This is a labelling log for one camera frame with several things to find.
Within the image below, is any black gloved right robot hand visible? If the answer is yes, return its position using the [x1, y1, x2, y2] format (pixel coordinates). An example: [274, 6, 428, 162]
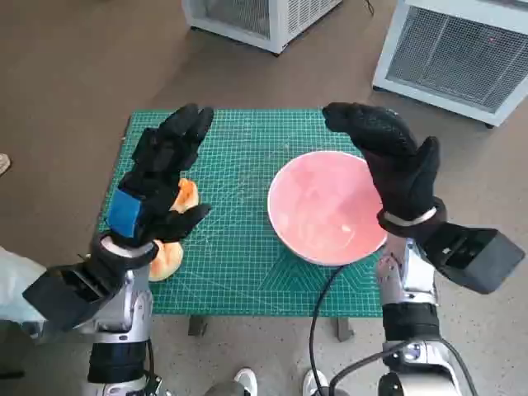
[322, 102, 441, 222]

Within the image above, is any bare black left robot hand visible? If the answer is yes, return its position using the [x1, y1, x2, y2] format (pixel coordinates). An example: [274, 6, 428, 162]
[105, 103, 215, 248]

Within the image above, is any long ridged toy bread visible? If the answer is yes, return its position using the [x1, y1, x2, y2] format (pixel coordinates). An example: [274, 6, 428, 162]
[168, 177, 200, 214]

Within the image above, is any pink bowl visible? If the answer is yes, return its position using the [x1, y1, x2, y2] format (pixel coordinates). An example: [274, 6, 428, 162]
[266, 150, 389, 267]

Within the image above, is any round toy bread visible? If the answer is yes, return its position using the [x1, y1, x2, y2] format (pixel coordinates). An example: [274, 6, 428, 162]
[148, 241, 185, 283]

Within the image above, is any green cutting mat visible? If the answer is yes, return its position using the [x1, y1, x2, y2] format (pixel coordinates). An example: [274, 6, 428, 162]
[97, 108, 389, 318]

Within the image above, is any large white mesh cabinet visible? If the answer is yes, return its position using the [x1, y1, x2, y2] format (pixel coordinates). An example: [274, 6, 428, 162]
[372, 0, 528, 128]

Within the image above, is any small white mesh cabinet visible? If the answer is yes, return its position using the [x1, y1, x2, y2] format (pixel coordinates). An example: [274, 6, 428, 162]
[181, 0, 343, 54]

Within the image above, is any person in pale clothing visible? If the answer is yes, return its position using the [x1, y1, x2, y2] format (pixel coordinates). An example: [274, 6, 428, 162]
[0, 246, 49, 327]

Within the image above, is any white shoe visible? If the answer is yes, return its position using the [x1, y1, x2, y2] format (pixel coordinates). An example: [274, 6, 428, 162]
[303, 369, 329, 396]
[233, 368, 259, 396]

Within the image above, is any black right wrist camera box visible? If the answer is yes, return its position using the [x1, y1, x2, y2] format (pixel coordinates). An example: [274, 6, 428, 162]
[420, 222, 526, 295]

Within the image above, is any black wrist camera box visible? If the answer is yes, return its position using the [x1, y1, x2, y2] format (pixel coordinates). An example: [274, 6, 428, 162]
[420, 222, 526, 295]
[22, 263, 120, 333]

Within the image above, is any black cable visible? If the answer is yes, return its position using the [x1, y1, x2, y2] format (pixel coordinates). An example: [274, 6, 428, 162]
[309, 263, 347, 396]
[328, 344, 409, 396]

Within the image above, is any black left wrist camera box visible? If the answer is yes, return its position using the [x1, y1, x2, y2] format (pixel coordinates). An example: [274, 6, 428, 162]
[22, 263, 120, 333]

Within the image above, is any dark table leg bracket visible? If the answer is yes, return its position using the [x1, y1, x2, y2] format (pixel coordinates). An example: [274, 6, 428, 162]
[336, 316, 355, 342]
[188, 315, 209, 337]

